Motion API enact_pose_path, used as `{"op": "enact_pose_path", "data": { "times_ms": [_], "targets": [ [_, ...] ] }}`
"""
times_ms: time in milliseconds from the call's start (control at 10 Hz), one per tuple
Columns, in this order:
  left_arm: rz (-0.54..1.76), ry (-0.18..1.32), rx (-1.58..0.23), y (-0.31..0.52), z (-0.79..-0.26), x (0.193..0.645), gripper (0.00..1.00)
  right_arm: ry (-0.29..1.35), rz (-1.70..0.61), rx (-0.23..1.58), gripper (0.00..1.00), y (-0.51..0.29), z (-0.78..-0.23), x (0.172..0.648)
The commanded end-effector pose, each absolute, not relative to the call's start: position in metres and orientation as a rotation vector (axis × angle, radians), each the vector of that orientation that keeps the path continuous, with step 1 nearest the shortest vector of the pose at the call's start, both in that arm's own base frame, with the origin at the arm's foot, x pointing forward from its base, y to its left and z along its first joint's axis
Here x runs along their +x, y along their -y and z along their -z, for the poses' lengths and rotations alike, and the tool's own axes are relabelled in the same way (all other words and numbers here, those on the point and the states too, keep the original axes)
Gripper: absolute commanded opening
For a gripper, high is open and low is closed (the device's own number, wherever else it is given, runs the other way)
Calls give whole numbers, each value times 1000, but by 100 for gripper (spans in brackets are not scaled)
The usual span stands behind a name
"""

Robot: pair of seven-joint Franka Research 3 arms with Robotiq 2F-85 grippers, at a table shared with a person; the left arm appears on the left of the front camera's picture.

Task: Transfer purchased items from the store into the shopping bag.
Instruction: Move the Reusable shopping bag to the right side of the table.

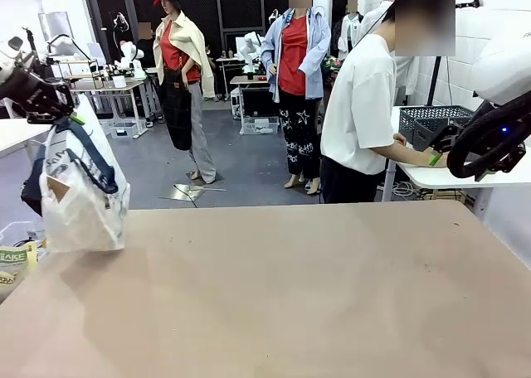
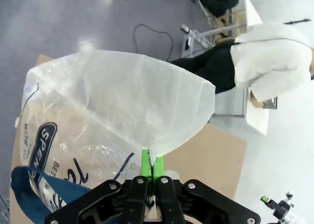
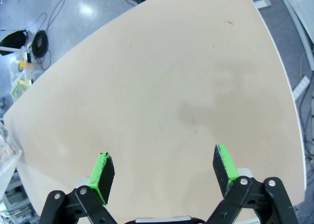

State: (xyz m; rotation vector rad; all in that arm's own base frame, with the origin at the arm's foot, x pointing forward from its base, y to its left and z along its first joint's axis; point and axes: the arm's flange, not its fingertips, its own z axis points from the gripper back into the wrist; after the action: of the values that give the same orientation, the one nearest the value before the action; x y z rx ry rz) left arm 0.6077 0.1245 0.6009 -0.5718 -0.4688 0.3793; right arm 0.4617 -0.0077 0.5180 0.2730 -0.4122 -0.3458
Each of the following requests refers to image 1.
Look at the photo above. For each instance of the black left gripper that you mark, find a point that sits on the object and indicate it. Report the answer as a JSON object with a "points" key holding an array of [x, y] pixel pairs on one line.
{"points": [[27, 92]]}

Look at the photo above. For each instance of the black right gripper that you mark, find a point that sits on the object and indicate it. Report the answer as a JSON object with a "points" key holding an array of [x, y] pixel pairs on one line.
{"points": [[504, 139]]}

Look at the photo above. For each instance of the small grey plastic basket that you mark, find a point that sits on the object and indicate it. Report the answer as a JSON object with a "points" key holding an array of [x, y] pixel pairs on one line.
{"points": [[427, 135]]}

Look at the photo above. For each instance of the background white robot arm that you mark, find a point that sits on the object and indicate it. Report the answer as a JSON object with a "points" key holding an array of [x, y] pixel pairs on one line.
{"points": [[68, 44], [250, 48], [132, 61]]}

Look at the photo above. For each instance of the person's right forearm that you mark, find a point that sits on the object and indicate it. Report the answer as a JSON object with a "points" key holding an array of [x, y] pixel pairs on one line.
{"points": [[408, 156]]}

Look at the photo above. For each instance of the person's right hand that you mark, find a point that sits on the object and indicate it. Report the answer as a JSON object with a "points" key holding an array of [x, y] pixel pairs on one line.
{"points": [[445, 161]]}

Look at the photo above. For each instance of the person's left hand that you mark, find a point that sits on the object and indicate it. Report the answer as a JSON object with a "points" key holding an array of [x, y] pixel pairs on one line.
{"points": [[400, 139]]}

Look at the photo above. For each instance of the white side table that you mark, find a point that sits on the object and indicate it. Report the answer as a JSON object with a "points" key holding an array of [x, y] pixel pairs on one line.
{"points": [[439, 177]]}

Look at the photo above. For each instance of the large grey plastic basket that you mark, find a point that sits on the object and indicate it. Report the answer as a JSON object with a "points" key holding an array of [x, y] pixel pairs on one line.
{"points": [[435, 112]]}

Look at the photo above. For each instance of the white work table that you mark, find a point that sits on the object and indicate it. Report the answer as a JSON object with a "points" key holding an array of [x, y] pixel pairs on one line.
{"points": [[16, 133]]}

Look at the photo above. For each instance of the black light stand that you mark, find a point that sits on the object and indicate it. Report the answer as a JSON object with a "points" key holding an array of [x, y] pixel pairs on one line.
{"points": [[433, 83]]}

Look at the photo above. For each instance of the grey work table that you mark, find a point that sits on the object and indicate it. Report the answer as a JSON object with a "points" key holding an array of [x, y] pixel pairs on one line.
{"points": [[120, 85]]}

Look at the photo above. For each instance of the black tripod stand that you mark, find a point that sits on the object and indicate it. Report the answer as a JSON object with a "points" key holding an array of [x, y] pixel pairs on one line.
{"points": [[30, 42]]}

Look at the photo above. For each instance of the clear plastic storage box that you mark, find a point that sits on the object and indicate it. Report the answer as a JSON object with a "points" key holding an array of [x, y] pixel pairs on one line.
{"points": [[128, 129], [260, 126]]}

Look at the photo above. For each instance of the mannequin with white shirt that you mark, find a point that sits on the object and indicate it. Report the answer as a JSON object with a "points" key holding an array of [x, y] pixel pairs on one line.
{"points": [[404, 75]]}

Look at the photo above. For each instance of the person in white t-shirt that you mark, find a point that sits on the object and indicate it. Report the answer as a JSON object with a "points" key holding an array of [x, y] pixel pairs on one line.
{"points": [[357, 104]]}

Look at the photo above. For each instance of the standing person in black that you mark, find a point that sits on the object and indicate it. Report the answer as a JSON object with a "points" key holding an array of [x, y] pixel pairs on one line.
{"points": [[146, 46]]}

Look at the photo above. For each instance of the floral patterned cloth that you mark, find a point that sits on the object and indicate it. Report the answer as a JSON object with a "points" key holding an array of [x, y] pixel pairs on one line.
{"points": [[332, 69]]}

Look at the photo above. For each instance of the mannequin with cream jacket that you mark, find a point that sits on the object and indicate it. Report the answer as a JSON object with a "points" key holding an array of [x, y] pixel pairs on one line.
{"points": [[182, 63]]}

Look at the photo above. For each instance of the mannequin in black white outfit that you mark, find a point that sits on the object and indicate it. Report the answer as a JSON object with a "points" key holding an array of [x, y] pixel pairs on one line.
{"points": [[352, 34]]}

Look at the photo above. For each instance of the cream pack green print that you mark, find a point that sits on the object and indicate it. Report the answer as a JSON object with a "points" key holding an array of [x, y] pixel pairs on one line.
{"points": [[14, 266]]}

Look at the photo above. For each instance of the mannequin with blue shirt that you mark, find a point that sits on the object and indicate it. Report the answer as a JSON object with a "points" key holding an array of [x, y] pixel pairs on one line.
{"points": [[294, 63]]}

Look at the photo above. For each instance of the table with black cabinet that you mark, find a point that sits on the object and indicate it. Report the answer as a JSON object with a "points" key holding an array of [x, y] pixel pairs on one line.
{"points": [[253, 92]]}

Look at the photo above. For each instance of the grey wall panel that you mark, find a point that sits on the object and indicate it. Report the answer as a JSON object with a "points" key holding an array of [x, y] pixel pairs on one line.
{"points": [[54, 25]]}

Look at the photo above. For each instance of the metal mannequin base plate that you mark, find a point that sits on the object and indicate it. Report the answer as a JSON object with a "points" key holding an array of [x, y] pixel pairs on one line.
{"points": [[188, 192]]}

